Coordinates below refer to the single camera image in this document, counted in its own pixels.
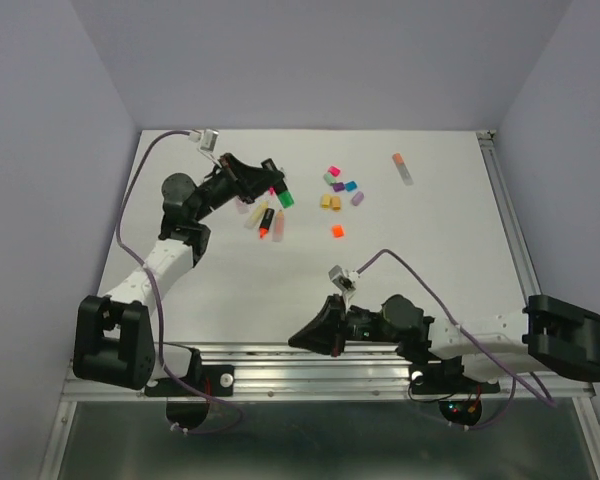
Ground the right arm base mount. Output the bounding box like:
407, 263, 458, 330
407, 360, 501, 430

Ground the pastel green pen cap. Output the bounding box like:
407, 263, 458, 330
323, 173, 337, 185

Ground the aluminium front rail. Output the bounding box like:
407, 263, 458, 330
41, 344, 597, 479

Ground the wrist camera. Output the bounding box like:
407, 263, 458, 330
328, 265, 359, 305
188, 128, 219, 163

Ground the pastel yellow pen cap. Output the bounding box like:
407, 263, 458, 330
320, 194, 331, 209

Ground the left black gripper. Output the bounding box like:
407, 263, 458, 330
194, 154, 286, 223

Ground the orange pen cap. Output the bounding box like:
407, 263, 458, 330
332, 225, 345, 238

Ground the pastel pink highlighter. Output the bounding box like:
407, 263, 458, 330
235, 198, 250, 215

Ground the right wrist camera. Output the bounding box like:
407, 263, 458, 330
328, 265, 359, 305

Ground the black highlighter orange cap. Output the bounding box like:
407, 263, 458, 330
258, 208, 275, 239

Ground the pastel peach highlighter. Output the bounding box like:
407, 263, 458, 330
272, 210, 285, 242

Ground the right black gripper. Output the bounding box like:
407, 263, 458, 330
288, 290, 400, 353

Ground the black highlighter green cap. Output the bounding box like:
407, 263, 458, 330
261, 158, 295, 209

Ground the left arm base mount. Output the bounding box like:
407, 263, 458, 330
143, 364, 244, 436

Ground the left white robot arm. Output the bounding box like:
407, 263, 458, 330
72, 153, 286, 390

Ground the aluminium right side rail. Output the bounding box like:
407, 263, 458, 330
476, 130, 541, 298

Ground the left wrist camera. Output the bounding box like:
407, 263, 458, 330
188, 128, 219, 163

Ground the aluminium rail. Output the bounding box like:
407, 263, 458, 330
41, 344, 597, 479
476, 130, 541, 298

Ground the pastel yellow highlighter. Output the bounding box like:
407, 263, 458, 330
244, 201, 269, 229

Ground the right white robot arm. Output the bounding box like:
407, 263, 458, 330
288, 294, 600, 390

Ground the pastel orange highlighter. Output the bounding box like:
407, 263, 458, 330
392, 153, 413, 185

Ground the pastel pink pen cap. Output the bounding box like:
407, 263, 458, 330
351, 191, 364, 206

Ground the pastel peach pen cap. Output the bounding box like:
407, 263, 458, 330
330, 196, 342, 211

